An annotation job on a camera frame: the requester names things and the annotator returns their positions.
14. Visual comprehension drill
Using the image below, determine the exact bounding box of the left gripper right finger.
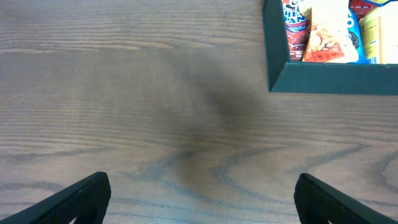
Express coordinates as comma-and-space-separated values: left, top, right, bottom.
294, 173, 397, 224

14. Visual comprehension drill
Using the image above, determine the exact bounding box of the yellow Julie's biscuit packet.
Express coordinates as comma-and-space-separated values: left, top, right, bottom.
298, 0, 359, 63

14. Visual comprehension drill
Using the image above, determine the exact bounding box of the blue Oreo cookie pack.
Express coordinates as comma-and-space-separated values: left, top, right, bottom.
347, 9, 369, 64

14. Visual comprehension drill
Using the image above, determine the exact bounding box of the Hello Panda biscuit box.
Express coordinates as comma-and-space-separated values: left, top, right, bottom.
282, 0, 310, 61

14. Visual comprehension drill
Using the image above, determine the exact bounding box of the red candy bag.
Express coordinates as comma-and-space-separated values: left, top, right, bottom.
349, 0, 377, 20

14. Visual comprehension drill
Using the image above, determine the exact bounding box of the dark green box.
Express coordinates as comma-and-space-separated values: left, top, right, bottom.
262, 0, 397, 95

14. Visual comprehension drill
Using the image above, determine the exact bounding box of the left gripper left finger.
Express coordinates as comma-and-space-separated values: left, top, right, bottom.
1, 172, 111, 224

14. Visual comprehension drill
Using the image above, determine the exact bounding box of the yellow gum canister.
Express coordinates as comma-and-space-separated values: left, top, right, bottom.
359, 1, 397, 64

